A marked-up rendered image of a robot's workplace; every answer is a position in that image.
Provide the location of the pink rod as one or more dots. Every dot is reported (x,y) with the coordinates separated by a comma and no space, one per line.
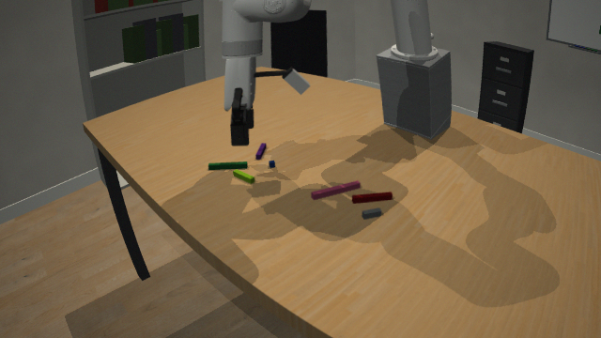
(336,189)

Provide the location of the lime green rod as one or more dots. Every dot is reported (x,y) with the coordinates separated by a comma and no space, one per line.
(237,173)

